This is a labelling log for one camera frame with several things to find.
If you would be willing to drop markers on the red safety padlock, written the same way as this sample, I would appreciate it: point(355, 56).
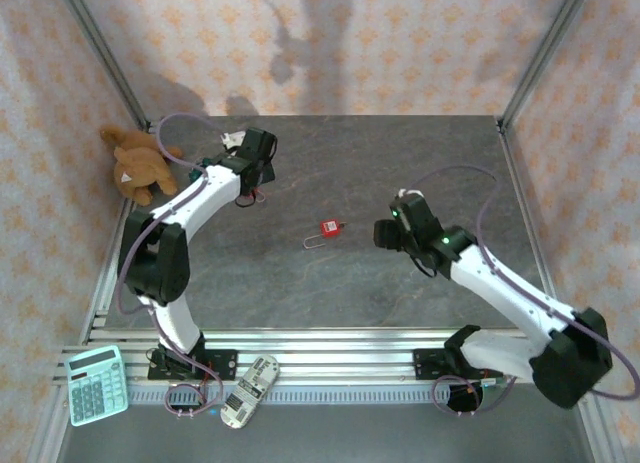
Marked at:
point(328, 229)
point(255, 191)

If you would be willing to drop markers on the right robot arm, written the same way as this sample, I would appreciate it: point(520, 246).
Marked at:
point(505, 293)

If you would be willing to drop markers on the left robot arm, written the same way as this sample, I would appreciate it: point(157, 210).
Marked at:
point(200, 198)

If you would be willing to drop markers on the teal alarm clock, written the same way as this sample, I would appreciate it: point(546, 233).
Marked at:
point(194, 174)

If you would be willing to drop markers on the brown teddy bear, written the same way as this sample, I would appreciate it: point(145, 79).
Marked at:
point(140, 168)

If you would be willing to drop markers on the small green circuit board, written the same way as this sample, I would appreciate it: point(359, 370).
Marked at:
point(492, 381)

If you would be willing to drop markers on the white labelled oblong case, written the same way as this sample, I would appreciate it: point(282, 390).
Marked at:
point(250, 390)

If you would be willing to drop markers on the mint green calculator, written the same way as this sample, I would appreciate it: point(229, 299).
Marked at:
point(95, 388)

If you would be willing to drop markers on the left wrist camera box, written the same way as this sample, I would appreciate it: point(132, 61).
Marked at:
point(232, 140)

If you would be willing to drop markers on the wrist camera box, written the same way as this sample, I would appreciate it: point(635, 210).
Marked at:
point(411, 192)
point(232, 140)

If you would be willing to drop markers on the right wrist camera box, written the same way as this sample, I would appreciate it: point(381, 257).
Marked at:
point(411, 192)

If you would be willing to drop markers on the aluminium base rail beam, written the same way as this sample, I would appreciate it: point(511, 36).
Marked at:
point(325, 355)

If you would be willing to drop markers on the aluminium frame post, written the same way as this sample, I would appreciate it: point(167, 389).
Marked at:
point(600, 438)
point(542, 58)
point(50, 428)
point(107, 58)

